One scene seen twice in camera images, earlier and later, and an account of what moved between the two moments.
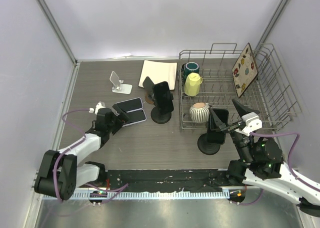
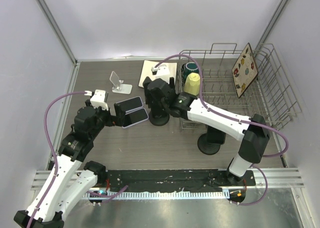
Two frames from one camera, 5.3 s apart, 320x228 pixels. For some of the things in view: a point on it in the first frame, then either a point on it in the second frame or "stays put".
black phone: [216, 136] stays put
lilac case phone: [134, 117] stays put
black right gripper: [216, 124] -> [171, 84]
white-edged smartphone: [131, 105] stays put
